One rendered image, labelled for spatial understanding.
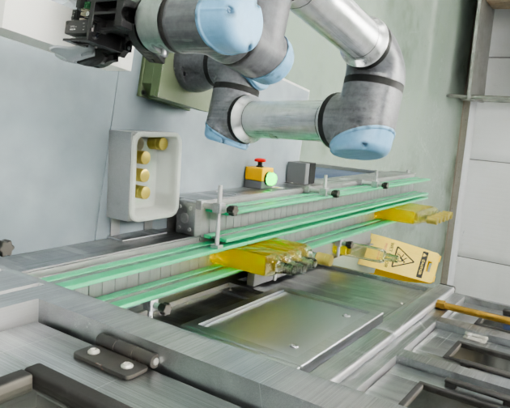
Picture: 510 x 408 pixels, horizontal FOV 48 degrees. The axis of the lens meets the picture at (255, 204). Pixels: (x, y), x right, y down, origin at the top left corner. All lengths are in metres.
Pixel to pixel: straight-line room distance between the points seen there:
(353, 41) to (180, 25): 0.39
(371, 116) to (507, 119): 6.22
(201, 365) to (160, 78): 1.14
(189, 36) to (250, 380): 0.45
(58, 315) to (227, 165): 1.38
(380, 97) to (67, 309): 0.75
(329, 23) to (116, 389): 0.69
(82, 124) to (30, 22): 0.55
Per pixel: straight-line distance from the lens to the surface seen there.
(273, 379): 0.40
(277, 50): 0.79
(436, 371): 1.44
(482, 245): 7.42
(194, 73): 1.50
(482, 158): 7.33
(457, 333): 1.74
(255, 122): 1.30
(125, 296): 1.36
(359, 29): 1.01
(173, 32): 0.73
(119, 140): 1.44
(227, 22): 0.68
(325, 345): 1.38
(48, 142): 1.36
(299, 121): 1.20
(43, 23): 0.91
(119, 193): 1.45
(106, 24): 0.82
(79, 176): 1.42
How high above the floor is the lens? 1.85
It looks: 33 degrees down
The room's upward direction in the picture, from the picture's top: 100 degrees clockwise
